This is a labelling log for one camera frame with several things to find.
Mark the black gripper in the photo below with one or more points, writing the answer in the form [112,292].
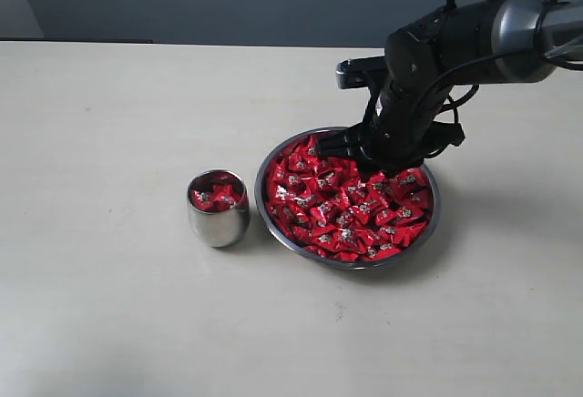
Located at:
[400,134]

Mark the metal bowl of red candies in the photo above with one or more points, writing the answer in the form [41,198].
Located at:
[260,195]

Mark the red candy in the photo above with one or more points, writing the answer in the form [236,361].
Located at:
[277,194]
[203,200]
[224,197]

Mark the stainless steel cup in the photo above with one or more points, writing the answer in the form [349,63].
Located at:
[219,229]

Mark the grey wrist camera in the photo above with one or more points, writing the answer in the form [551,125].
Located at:
[356,73]

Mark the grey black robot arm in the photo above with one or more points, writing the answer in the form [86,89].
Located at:
[437,63]

